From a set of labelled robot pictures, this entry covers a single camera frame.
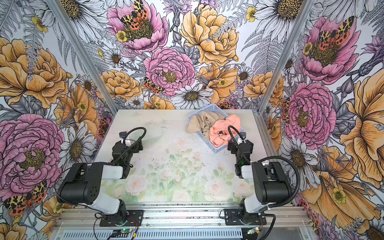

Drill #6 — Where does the pink printed t-shirt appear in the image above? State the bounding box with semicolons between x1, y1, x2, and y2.
209;115;241;148

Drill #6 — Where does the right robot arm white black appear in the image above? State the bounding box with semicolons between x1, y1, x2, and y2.
224;133;292;226

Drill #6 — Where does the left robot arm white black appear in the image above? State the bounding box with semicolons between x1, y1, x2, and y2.
57;127;147;228

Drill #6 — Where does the light blue plastic basket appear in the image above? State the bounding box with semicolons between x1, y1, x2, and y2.
188;104;244;153

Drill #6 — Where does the beige drawstring garment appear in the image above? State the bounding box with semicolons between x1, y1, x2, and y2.
187;111;226;140

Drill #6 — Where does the right black corrugated cable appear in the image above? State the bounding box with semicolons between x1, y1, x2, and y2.
227;125;301;208

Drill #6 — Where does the white vented cable duct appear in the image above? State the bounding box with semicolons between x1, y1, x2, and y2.
56;228;243;240

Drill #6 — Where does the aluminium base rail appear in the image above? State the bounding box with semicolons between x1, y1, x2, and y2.
55;203;310;230

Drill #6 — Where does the right aluminium frame post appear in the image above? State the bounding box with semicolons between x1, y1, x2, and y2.
256;0;316;115

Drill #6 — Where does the aluminium frame post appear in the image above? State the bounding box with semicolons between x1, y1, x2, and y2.
47;1;119;116
256;0;316;115

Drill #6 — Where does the left aluminium frame post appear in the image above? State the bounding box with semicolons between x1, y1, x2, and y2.
47;1;119;116

